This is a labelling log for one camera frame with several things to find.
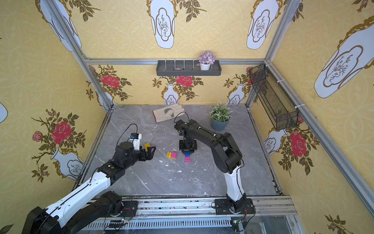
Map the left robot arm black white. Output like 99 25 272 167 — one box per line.
22 141 156 234

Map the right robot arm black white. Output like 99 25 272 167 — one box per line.
174 120 256 215

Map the green plant in blue pot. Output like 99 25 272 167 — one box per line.
209 103 232 131

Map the purple flower in white pot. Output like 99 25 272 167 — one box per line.
199 50 216 71

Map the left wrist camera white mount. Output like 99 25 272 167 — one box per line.
130 133 142 151

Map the grey wall shelf tray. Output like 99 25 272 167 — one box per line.
156 59 222 77

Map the black wire mesh basket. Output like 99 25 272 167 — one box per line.
249 64 299 131

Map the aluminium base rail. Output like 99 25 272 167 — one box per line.
83 196 305 234

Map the aluminium frame post left rear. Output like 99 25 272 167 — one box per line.
41 1 114 112

